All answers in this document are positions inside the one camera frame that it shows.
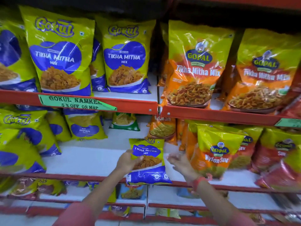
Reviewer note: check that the person's left hand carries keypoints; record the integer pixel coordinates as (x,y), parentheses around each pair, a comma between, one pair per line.
(124,163)

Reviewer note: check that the person's right hand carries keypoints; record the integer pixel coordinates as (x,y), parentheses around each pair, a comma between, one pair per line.
(184,167)

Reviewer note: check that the person's right fingers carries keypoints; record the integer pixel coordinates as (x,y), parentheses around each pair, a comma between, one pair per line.
(173,157)

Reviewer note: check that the person's left thumb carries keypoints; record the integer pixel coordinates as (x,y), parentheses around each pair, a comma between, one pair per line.
(137,159)

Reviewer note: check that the small blue yellow snack packet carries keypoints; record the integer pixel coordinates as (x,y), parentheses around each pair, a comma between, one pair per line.
(150,171)

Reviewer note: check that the person's left forearm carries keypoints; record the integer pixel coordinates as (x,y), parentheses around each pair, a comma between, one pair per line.
(103,189)

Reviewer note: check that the person's right forearm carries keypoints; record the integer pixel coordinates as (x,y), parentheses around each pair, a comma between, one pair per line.
(214,201)

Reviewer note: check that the light blue snack packet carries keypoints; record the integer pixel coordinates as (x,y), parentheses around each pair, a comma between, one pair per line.
(132,191)

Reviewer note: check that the red wristband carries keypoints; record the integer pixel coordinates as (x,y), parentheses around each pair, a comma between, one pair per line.
(198,182)

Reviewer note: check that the green yellow snack packet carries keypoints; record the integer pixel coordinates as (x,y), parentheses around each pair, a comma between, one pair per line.
(124,122)

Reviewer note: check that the red metal shelf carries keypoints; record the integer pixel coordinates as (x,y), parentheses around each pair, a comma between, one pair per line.
(94,160)
(235,2)
(223,115)
(164,200)
(131,103)

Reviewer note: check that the pink left sleeve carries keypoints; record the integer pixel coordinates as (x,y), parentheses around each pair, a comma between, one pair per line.
(75,215)

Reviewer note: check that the pink sleeve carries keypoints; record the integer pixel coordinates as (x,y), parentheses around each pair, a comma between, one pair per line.
(75,215)
(239,221)

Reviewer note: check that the green paper offer label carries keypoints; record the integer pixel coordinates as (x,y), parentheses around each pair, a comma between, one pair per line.
(75,102)

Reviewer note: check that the pink right sleeve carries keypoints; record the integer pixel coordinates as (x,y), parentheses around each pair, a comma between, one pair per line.
(239,221)

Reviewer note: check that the large orange yellow snack packet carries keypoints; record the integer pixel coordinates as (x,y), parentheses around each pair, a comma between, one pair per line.
(197,68)
(263,77)

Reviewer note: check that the large blue yellow snack packet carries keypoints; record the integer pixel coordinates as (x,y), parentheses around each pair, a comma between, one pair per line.
(60,56)
(127,58)
(97,75)
(13,61)

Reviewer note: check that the yellow red snack packet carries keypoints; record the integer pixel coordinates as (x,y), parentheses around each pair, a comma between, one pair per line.
(30,187)

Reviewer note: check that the green paper shelf label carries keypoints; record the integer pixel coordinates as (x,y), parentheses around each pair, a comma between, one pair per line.
(289,123)

